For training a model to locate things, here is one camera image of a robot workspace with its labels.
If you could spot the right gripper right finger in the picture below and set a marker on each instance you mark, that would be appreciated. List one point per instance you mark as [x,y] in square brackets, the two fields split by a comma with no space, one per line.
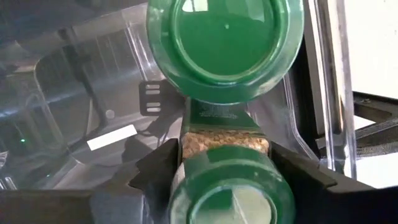
[326,202]

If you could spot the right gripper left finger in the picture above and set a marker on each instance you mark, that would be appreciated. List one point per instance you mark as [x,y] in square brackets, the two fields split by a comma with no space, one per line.
[149,186]

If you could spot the green-lidded oregano glass jar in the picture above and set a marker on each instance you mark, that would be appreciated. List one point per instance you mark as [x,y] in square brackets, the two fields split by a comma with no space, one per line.
[224,46]
[230,174]

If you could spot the clear plastic bin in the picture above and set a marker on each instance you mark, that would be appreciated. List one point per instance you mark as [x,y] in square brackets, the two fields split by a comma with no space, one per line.
[77,93]

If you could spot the black table mat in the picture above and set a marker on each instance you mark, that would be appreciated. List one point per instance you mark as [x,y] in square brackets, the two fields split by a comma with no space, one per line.
[31,18]

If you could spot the black table frame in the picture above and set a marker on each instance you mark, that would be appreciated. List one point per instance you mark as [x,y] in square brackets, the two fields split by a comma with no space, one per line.
[373,105]

